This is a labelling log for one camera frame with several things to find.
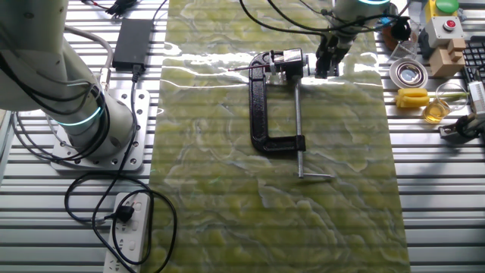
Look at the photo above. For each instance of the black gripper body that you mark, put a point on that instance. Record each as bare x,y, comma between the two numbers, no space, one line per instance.
329,47

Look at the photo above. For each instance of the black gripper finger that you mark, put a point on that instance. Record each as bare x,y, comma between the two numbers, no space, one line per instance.
333,68
321,68

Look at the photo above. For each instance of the black crank pencil sharpener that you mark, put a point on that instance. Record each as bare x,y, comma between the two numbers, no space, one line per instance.
291,60

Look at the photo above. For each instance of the black C-clamp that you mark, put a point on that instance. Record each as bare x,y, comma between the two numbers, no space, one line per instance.
259,113

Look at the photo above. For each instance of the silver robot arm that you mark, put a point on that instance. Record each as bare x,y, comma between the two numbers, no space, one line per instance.
30,57

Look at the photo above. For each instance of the brown round object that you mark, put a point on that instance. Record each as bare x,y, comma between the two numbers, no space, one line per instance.
387,38

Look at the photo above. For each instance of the clear mesh container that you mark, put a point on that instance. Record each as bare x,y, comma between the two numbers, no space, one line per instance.
405,49

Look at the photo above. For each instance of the white tape roll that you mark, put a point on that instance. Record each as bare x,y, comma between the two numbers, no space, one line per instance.
408,73

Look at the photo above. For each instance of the yellow sponge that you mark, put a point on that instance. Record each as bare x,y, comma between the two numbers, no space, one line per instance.
413,98

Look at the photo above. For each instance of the wooden blocks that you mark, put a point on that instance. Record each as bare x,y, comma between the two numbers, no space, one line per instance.
447,60

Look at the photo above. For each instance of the glass beaker yellow liquid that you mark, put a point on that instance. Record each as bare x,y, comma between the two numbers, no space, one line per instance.
439,110

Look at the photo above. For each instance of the red emergency stop box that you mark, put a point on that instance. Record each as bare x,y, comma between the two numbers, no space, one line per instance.
443,30

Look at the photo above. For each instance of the yellow box green button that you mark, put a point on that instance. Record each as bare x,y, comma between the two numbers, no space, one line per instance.
445,7

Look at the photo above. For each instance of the black keyboard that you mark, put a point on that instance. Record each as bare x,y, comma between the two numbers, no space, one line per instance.
475,57

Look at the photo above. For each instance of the green marble pattern mat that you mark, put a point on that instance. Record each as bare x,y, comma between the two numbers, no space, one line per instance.
265,208

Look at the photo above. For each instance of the black power adapter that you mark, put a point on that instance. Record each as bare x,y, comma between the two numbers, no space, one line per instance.
132,41

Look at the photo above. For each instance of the white power strip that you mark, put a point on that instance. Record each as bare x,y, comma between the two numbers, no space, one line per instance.
130,242

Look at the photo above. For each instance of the small grey camera stand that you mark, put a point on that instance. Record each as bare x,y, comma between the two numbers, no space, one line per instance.
464,129

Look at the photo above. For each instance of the silver depth camera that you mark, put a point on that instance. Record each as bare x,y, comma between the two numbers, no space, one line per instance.
478,98

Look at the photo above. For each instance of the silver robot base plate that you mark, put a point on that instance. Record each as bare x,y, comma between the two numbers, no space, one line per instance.
129,113

